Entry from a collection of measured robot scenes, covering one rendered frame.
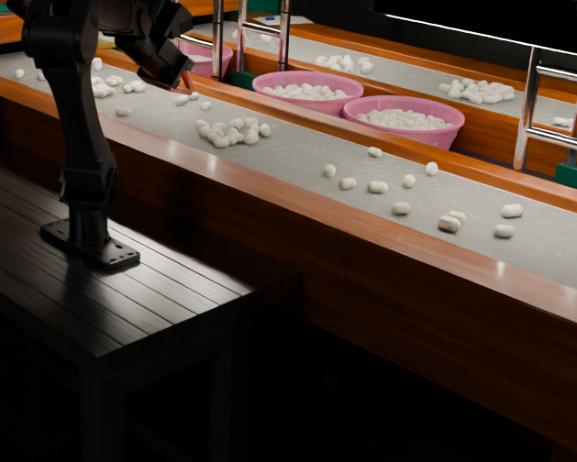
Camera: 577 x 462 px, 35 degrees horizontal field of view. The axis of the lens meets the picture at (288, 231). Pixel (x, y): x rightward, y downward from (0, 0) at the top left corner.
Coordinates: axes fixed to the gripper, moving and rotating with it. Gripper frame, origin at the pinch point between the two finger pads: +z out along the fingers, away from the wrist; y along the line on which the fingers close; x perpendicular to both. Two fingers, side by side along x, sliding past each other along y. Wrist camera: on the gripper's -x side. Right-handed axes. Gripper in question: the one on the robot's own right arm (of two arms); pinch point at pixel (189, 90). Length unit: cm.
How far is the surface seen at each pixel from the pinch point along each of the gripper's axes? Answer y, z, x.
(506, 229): -66, 14, 2
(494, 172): -52, 29, -12
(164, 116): 18.6, 15.3, 2.6
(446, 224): -57, 10, 5
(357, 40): 35, 82, -57
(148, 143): 1.5, -1.1, 13.0
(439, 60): 6, 82, -57
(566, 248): -74, 18, 0
